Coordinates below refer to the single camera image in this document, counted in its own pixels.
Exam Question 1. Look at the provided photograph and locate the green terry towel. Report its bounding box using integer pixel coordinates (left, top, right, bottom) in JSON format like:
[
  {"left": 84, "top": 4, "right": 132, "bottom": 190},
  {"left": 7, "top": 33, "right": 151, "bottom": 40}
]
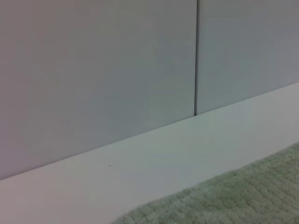
[{"left": 114, "top": 142, "right": 299, "bottom": 224}]

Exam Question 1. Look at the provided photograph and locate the black wall seam strip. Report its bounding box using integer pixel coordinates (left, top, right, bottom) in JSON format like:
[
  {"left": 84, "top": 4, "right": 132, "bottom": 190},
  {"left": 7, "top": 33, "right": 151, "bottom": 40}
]
[{"left": 193, "top": 0, "right": 200, "bottom": 116}]

